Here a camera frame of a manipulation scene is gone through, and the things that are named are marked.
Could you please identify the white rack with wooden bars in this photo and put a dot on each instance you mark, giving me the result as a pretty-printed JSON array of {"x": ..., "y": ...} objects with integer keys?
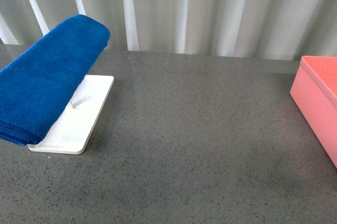
[{"x": 71, "y": 132}]

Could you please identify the pink plastic box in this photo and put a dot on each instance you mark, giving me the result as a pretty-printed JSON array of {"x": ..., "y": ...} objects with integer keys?
[{"x": 314, "y": 92}]

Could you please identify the blue microfiber towel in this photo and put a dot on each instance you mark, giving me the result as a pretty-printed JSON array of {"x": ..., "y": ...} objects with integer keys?
[{"x": 37, "y": 86}]

